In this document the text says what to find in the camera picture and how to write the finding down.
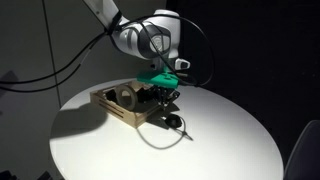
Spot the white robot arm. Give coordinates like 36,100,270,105
83,0,191,107

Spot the black cable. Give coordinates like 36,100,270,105
0,14,215,94

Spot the beige tape ring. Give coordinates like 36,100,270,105
115,84,140,111

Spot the black block in crate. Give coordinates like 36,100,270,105
136,86,155,103
103,89,116,102

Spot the black block left in crate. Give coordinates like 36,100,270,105
103,89,116,102

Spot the round black object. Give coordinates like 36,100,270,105
165,114,182,129

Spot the wooden crate tray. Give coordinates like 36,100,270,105
90,80,162,128

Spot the green camera mount plate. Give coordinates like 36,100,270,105
137,69,179,89

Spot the dark chair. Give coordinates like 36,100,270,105
283,120,320,180

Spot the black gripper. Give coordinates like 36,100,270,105
153,85,180,111

